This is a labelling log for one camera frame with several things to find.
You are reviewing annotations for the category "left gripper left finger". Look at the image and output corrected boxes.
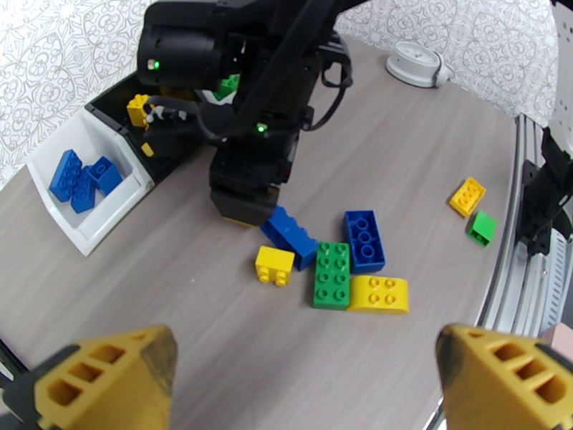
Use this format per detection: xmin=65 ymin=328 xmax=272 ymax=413
xmin=0 ymin=325 xmax=179 ymax=430

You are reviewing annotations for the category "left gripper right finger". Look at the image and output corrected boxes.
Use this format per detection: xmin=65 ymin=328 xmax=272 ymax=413
xmin=436 ymin=323 xmax=573 ymax=430

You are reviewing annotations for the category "long blue lego brick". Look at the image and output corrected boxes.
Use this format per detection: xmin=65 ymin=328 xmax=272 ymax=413
xmin=48 ymin=148 xmax=85 ymax=204
xmin=70 ymin=166 xmax=98 ymax=215
xmin=260 ymin=204 xmax=319 ymax=272
xmin=342 ymin=210 xmax=387 ymax=275

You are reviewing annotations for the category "long green lego brick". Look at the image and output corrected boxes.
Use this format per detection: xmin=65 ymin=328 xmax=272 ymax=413
xmin=312 ymin=241 xmax=352 ymax=312
xmin=211 ymin=73 xmax=241 ymax=102

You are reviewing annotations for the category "square blue lego brick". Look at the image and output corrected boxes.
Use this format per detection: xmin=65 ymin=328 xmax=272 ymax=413
xmin=87 ymin=156 xmax=124 ymax=198

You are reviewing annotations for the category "small green lego brick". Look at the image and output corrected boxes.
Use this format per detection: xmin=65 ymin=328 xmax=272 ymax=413
xmin=466 ymin=210 xmax=499 ymax=248

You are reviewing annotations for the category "long yellow lego brick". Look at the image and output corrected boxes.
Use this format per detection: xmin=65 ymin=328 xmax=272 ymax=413
xmin=449 ymin=176 xmax=488 ymax=219

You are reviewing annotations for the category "white plastic bin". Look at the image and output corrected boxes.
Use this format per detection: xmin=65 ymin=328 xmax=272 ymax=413
xmin=196 ymin=85 xmax=236 ymax=108
xmin=26 ymin=105 xmax=156 ymax=258

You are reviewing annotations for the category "pink rectangular pad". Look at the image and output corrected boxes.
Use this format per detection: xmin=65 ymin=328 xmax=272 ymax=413
xmin=539 ymin=323 xmax=573 ymax=353

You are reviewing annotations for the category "curved yellow lego brick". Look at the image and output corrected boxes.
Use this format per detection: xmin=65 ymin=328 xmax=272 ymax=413
xmin=347 ymin=274 xmax=410 ymax=316

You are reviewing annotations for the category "black plastic bin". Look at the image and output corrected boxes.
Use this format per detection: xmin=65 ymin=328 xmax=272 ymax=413
xmin=84 ymin=71 xmax=213 ymax=184

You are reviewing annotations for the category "white round clock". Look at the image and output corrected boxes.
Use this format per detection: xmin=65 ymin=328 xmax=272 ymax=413
xmin=385 ymin=40 xmax=454 ymax=90

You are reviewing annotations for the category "aluminium front rail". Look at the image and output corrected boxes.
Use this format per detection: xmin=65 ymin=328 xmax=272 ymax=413
xmin=472 ymin=111 xmax=573 ymax=353

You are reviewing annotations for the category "white slotted cable duct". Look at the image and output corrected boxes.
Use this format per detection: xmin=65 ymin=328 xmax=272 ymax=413
xmin=544 ymin=228 xmax=573 ymax=309

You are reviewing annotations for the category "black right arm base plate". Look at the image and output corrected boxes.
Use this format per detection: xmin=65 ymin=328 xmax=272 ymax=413
xmin=519 ymin=158 xmax=561 ymax=258

